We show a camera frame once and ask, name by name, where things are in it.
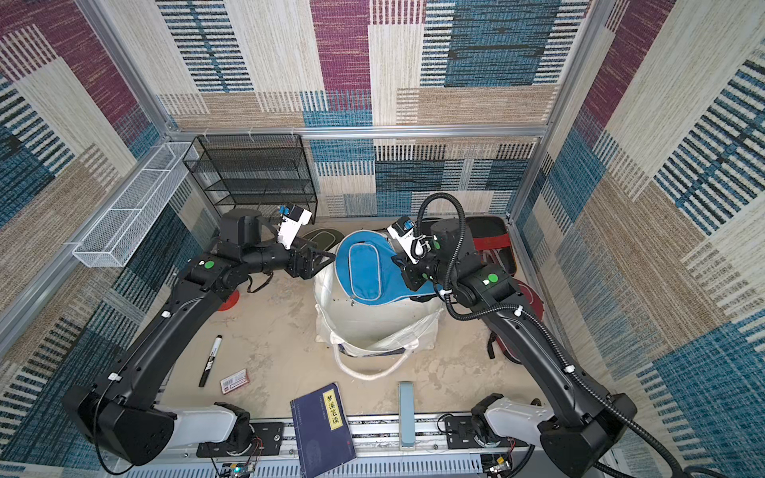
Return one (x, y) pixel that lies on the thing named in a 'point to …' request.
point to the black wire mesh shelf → (253, 170)
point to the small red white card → (234, 381)
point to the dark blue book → (322, 431)
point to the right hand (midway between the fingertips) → (402, 260)
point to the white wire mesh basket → (114, 239)
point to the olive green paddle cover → (325, 238)
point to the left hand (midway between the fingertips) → (325, 250)
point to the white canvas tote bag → (371, 341)
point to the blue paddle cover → (371, 272)
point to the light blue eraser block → (406, 413)
